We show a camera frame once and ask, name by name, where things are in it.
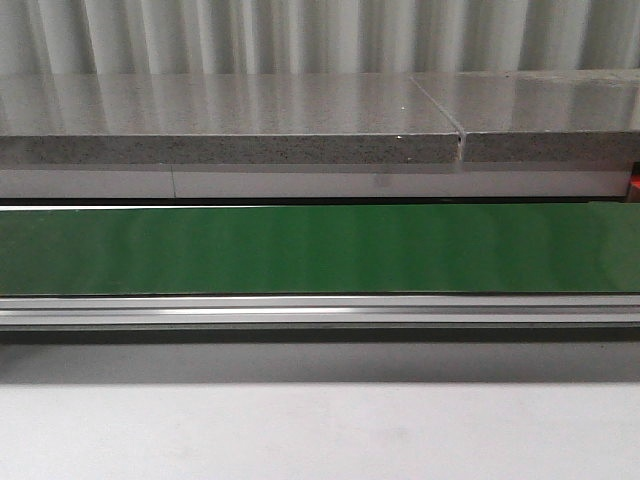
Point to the orange red object at edge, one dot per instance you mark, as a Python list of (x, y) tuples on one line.
[(633, 191)]

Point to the grey stone slab left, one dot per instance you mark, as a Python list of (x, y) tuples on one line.
[(183, 119)]

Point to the aluminium conveyor side rail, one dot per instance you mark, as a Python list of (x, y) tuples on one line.
[(317, 311)]

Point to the grey stone slab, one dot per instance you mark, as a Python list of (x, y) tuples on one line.
[(557, 119), (183, 119)]

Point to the green conveyor belt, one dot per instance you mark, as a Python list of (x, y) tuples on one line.
[(333, 249)]

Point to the white corrugated curtain backdrop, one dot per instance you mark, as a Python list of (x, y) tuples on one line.
[(251, 37)]

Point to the grey stone slab right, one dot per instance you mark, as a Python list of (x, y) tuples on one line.
[(557, 119)]

